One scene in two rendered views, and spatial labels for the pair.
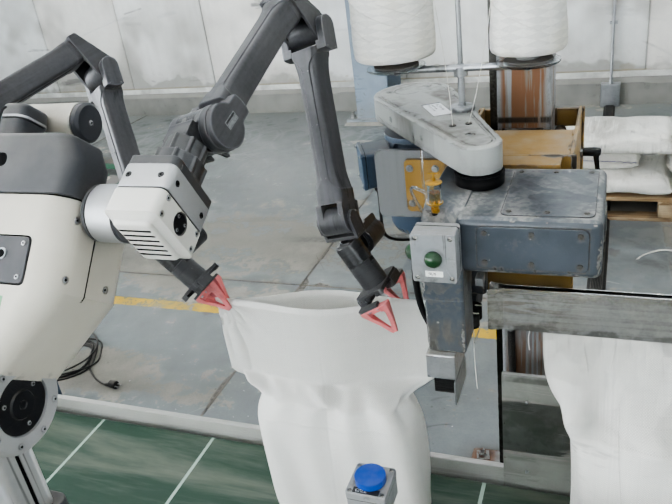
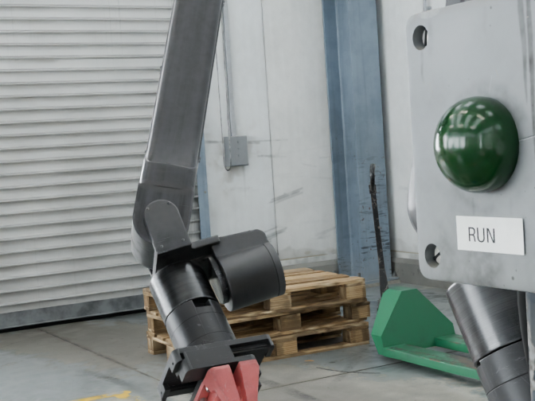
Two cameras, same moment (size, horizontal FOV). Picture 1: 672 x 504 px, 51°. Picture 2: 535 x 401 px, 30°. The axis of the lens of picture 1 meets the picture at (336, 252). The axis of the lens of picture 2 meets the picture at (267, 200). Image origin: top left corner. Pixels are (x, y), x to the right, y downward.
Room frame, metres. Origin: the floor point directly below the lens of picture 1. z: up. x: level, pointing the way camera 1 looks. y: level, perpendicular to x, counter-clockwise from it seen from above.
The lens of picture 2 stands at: (0.73, -0.29, 1.29)
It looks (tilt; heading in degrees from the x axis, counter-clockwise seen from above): 3 degrees down; 37
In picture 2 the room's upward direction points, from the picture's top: 4 degrees counter-clockwise
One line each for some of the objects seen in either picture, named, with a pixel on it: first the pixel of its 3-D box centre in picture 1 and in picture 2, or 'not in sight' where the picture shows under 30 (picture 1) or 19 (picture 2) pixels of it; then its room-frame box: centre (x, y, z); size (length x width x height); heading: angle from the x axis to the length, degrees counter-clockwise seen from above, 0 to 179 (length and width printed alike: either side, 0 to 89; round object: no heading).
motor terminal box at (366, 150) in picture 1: (375, 169); not in sight; (1.57, -0.12, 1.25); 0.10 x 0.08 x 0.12; 1
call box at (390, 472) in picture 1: (372, 491); not in sight; (1.00, 0.00, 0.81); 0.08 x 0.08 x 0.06; 66
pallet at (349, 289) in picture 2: not in sight; (252, 293); (5.74, 3.66, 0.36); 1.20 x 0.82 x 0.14; 152
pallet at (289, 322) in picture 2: not in sight; (257, 314); (5.78, 3.67, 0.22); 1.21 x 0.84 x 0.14; 156
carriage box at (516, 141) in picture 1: (521, 194); not in sight; (1.45, -0.43, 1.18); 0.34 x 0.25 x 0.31; 156
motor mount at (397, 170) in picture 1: (439, 181); not in sight; (1.47, -0.25, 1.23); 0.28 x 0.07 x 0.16; 66
